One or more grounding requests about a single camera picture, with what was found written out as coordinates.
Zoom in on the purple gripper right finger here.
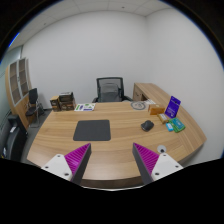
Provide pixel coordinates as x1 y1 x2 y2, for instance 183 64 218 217
132 143 182 185

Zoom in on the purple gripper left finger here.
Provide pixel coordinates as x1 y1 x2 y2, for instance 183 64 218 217
42 143 91 185

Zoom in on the black computer mouse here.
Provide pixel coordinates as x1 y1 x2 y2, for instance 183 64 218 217
141 120 154 132

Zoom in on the dark grey mouse pad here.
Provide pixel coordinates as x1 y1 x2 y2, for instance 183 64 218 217
73 120 111 141

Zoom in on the blue small packet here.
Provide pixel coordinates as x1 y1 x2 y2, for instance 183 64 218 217
166 123 174 131

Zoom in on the wooden office desk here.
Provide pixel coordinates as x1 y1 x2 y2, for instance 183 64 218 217
26 82 208 190

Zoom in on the green packet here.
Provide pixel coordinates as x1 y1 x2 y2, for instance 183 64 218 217
169 118 185 133

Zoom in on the small yellow box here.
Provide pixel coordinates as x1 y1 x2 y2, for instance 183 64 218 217
158 114 169 124

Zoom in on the orange cardboard box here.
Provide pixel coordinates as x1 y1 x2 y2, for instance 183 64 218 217
148 104 165 115

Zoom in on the white green leaflet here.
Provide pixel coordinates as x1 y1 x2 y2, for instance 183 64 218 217
74 103 96 112

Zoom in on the round grey coaster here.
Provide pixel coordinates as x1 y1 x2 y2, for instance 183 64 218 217
131 101 146 110

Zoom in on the purple standing card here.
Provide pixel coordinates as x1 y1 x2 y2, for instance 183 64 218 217
165 96 181 118

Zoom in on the large brown box stack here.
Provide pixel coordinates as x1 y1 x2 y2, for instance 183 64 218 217
59 92 75 111

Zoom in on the black visitor chair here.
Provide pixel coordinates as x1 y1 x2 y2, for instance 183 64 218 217
25 88 45 121

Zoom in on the wooden side cabinet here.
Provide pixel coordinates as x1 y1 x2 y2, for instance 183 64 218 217
133 83 169 103

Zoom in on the grey mesh office chair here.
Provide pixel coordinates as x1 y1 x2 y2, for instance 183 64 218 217
93 77 131 103

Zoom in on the wooden bookshelf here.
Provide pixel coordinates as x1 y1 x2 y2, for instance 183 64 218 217
5 58 34 128

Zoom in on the white desk cable grommet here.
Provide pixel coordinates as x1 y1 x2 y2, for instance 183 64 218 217
157 145 167 154

